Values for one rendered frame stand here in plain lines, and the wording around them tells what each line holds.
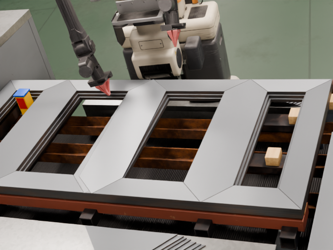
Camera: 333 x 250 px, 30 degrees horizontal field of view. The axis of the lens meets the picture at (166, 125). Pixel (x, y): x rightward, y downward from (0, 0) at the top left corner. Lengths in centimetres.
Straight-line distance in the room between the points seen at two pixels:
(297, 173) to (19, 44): 174
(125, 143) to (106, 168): 16
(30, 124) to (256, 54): 220
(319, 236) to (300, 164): 33
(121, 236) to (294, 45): 273
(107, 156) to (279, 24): 274
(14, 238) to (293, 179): 104
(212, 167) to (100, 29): 341
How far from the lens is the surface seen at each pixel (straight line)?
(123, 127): 253
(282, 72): 428
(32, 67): 340
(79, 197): 231
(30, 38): 340
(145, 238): 212
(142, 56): 313
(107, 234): 218
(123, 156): 238
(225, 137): 234
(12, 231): 242
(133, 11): 302
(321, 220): 197
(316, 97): 247
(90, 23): 564
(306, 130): 231
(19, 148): 264
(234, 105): 249
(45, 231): 235
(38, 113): 282
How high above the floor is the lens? 225
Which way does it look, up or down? 34 degrees down
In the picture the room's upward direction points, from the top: 15 degrees counter-clockwise
